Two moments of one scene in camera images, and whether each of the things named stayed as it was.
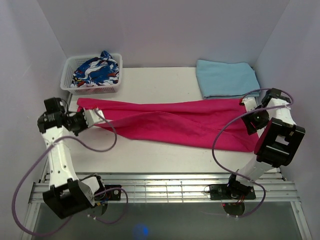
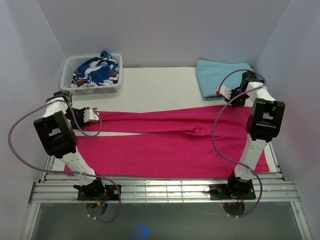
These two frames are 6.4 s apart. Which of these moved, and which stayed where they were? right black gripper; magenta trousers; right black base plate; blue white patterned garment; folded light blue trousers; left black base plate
Moved: magenta trousers; right black gripper
Stayed: blue white patterned garment; right black base plate; folded light blue trousers; left black base plate
